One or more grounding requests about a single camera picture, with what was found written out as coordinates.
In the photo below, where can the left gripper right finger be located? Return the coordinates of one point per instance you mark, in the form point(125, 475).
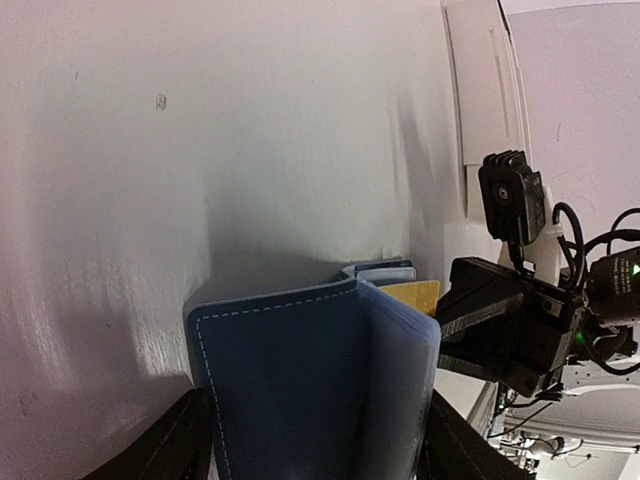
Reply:
point(452, 449)

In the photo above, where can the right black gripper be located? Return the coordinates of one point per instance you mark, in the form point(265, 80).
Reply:
point(500, 326)

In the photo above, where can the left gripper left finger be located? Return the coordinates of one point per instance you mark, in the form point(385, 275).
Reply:
point(176, 446)

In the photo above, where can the silver cards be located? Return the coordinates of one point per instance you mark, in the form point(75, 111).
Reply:
point(422, 296)

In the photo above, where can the blue card holder wallet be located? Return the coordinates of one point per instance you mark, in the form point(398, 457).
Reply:
point(331, 381)

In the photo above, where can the white plastic tray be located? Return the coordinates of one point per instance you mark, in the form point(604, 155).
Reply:
point(489, 90)

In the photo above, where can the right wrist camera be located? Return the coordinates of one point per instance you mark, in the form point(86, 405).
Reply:
point(518, 212)

